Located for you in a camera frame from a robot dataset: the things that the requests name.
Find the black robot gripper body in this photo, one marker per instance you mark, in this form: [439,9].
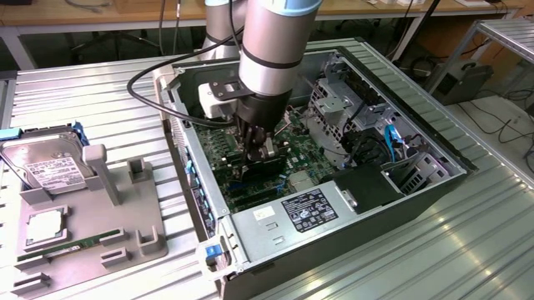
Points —
[263,109]

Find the black graphics card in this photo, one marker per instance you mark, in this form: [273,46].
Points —
[264,170]

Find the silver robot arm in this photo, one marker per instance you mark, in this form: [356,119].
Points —
[271,47]

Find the black installed RAM stick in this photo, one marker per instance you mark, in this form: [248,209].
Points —
[228,160]

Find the green motherboard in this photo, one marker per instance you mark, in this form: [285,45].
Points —
[304,147]

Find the silver chipset heatsink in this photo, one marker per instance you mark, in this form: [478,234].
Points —
[303,181]

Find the black expansion slot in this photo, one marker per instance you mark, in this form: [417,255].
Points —
[253,198]

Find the metal disk bay cage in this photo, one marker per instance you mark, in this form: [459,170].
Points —
[333,106]

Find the black plastic air shroud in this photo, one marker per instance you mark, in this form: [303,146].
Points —
[367,187]

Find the grey power supply unit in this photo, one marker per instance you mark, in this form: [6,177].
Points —
[267,231]

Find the open black PC case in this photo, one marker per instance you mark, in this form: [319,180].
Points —
[375,218]

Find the blue case latch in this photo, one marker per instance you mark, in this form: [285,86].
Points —
[212,251]

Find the blue disk caddy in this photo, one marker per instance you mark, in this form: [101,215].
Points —
[81,132]

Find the grey parts rack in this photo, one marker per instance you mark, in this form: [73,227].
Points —
[82,218]

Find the black box on floor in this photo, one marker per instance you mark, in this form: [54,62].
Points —
[463,84]

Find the wooden desk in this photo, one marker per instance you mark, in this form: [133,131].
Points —
[104,14]

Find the silver hard disk drive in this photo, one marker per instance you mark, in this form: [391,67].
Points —
[45,162]

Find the green RAM stick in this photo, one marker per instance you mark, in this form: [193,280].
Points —
[70,245]

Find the silver CPU chip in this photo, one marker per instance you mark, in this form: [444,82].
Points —
[45,226]

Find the aluminium frame table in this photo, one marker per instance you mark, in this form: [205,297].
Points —
[504,34]

